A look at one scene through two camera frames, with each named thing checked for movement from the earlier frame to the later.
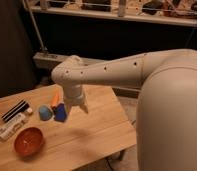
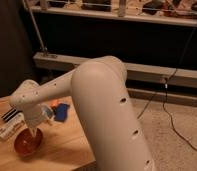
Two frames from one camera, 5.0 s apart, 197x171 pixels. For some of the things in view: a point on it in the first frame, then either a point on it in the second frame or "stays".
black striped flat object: (21, 107) stays
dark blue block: (60, 113) stays
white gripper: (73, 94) → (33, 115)
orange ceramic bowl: (28, 143) stays
